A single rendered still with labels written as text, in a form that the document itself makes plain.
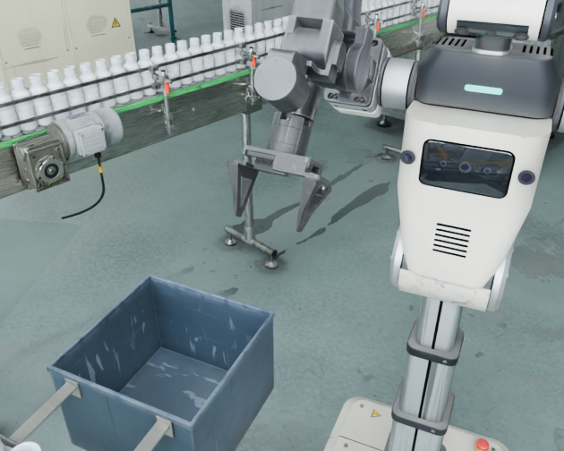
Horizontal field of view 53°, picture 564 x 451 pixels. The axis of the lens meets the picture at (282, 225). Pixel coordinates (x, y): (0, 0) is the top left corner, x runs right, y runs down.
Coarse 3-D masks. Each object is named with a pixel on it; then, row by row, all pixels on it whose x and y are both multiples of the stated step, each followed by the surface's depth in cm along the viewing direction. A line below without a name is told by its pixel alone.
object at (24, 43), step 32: (0, 0) 371; (32, 0) 386; (64, 0) 402; (96, 0) 419; (128, 0) 437; (0, 32) 378; (32, 32) 393; (64, 32) 410; (96, 32) 427; (128, 32) 447; (0, 64) 385; (32, 64) 401; (64, 64) 419; (96, 64) 437
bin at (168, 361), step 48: (144, 288) 126; (192, 288) 123; (96, 336) 114; (144, 336) 130; (192, 336) 131; (240, 336) 123; (96, 384) 100; (144, 384) 128; (192, 384) 128; (240, 384) 108; (96, 432) 108; (144, 432) 100; (192, 432) 93; (240, 432) 114
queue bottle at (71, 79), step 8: (64, 72) 191; (72, 72) 190; (64, 80) 191; (72, 80) 190; (80, 80) 192; (80, 88) 193; (72, 96) 192; (80, 96) 194; (72, 104) 194; (72, 112) 196; (80, 112) 196
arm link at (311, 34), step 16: (304, 0) 78; (320, 0) 77; (336, 0) 77; (288, 16) 78; (304, 16) 78; (320, 16) 77; (336, 16) 77; (288, 32) 78; (304, 32) 78; (320, 32) 77; (336, 32) 78; (288, 48) 78; (304, 48) 77; (320, 48) 77; (320, 64) 78
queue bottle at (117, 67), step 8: (112, 56) 202; (120, 56) 201; (112, 64) 202; (120, 64) 202; (112, 72) 202; (120, 72) 202; (120, 80) 203; (120, 88) 204; (128, 88) 207; (128, 96) 208
